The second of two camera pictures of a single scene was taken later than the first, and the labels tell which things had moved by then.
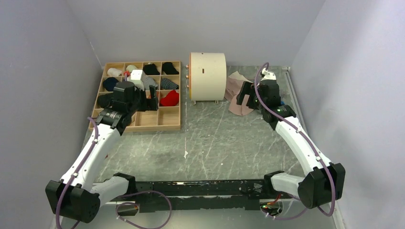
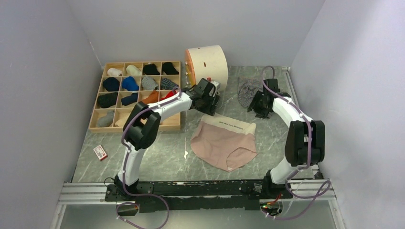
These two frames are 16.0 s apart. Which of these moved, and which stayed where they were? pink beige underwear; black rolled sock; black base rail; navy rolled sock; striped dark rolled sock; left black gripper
Moved: pink beige underwear; left black gripper
Stayed: black base rail; black rolled sock; navy rolled sock; striped dark rolled sock
